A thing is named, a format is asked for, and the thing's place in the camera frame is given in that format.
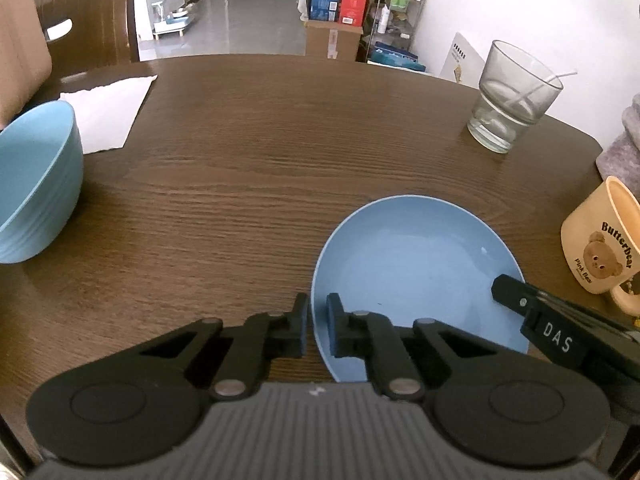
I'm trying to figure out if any metal wire rack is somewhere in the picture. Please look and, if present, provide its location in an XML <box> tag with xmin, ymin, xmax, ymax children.
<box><xmin>367</xmin><ymin>0</ymin><xmax>431</xmax><ymax>66</ymax></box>

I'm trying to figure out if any yellow bear mug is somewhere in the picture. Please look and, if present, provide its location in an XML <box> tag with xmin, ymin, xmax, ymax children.
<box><xmin>560</xmin><ymin>176</ymin><xmax>640</xmax><ymax>317</ymax></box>

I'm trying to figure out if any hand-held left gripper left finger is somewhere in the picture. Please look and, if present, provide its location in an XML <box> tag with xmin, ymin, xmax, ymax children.
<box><xmin>120</xmin><ymin>292</ymin><xmax>309</xmax><ymax>402</ymax></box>

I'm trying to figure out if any pink ribbed box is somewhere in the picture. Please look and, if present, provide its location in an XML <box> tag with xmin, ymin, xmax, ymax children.
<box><xmin>0</xmin><ymin>0</ymin><xmax>53</xmax><ymax>128</ymax></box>

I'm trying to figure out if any blue carton box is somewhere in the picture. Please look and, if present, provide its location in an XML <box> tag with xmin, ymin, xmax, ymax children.
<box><xmin>310</xmin><ymin>0</ymin><xmax>343</xmax><ymax>23</ymax></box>

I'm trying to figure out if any blue bowl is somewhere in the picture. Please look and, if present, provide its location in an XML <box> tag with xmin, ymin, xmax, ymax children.
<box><xmin>0</xmin><ymin>100</ymin><xmax>85</xmax><ymax>264</ymax></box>

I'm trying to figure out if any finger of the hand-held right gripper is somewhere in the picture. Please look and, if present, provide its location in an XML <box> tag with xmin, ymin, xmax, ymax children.
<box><xmin>491</xmin><ymin>274</ymin><xmax>544</xmax><ymax>318</ymax></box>

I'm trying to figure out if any white calendar card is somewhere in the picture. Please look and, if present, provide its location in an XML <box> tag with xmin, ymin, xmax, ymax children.
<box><xmin>442</xmin><ymin>32</ymin><xmax>488</xmax><ymax>86</ymax></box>

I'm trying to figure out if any brown cardboard box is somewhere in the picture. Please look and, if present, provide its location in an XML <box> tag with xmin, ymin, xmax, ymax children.
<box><xmin>305</xmin><ymin>20</ymin><xmax>363</xmax><ymax>62</ymax></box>

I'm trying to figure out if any white paper napkin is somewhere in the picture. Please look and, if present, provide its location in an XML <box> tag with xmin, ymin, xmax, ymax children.
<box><xmin>59</xmin><ymin>75</ymin><xmax>158</xmax><ymax>156</ymax></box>

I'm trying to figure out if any white straw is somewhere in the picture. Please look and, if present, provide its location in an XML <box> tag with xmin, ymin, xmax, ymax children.
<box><xmin>505</xmin><ymin>71</ymin><xmax>578</xmax><ymax>111</ymax></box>

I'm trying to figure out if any clear drinking glass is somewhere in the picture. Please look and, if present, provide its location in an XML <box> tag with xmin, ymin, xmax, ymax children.
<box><xmin>466</xmin><ymin>40</ymin><xmax>565</xmax><ymax>155</ymax></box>

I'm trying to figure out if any white small floor stand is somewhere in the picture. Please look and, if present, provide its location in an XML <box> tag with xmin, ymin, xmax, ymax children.
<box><xmin>151</xmin><ymin>2</ymin><xmax>193</xmax><ymax>41</ymax></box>

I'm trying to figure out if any blue flat pack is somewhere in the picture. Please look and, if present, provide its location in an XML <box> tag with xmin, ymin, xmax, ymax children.
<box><xmin>372</xmin><ymin>42</ymin><xmax>418</xmax><ymax>63</ymax></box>

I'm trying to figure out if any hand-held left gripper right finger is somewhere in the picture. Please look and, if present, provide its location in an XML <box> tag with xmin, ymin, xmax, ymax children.
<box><xmin>326</xmin><ymin>292</ymin><xmax>506</xmax><ymax>402</ymax></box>

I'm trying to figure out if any small blue plate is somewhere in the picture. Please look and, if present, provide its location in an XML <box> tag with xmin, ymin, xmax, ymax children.
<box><xmin>310</xmin><ymin>195</ymin><xmax>530</xmax><ymax>383</ymax></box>

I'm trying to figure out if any dark wooden chair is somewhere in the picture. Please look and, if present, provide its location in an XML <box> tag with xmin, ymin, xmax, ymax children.
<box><xmin>32</xmin><ymin>0</ymin><xmax>141</xmax><ymax>86</ymax></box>

